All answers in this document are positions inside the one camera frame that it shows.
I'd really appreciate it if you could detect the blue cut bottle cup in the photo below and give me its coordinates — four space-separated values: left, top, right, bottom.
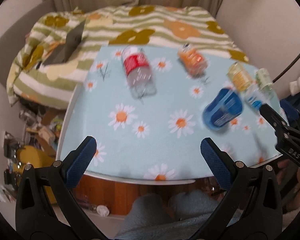
202 88 243 131

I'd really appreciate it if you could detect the pale green label bottle cup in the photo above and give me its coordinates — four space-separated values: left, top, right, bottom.
255 68 273 100

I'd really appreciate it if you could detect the yellow label bottle cup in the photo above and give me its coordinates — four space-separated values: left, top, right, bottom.
227 62 253 92

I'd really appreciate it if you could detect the orange label bottle cup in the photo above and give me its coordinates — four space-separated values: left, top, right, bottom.
178 43 208 77

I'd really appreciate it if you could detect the red label water bottle cup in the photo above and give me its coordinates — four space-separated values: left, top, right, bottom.
121 46 157 99

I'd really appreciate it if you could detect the right hand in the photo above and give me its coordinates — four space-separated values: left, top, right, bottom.
276 159 300 214

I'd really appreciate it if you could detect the daisy print blue tablecloth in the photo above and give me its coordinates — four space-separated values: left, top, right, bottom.
57 46 279 181

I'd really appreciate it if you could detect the striped flower blanket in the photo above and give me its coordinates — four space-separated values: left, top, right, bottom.
6 5 249 109

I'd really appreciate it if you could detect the dark grey laptop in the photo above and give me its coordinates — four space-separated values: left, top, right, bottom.
35 21 85 70

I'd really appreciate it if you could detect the black cable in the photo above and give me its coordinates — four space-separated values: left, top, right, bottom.
272 47 300 84

